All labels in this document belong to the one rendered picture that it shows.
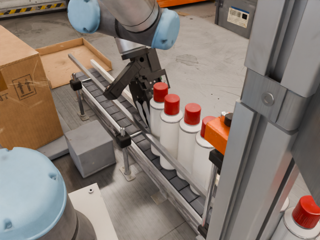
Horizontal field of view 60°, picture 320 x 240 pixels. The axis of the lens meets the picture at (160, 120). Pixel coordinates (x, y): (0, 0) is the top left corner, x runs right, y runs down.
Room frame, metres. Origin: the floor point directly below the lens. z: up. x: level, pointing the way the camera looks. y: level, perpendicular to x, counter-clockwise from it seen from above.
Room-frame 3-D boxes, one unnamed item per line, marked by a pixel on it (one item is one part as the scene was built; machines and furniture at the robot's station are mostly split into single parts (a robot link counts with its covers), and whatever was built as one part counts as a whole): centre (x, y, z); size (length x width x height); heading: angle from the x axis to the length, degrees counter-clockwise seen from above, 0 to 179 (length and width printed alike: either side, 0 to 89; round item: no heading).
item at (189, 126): (0.44, -0.07, 0.98); 0.05 x 0.05 x 0.20
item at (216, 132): (0.28, -0.11, 1.05); 0.10 x 0.04 x 0.33; 125
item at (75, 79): (0.74, 0.24, 0.91); 0.07 x 0.03 x 0.16; 125
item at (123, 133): (0.50, 0.07, 0.91); 0.07 x 0.03 x 0.16; 125
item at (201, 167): (0.40, -0.10, 0.98); 0.05 x 0.05 x 0.20
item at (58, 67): (1.09, 0.39, 0.85); 0.30 x 0.26 x 0.04; 35
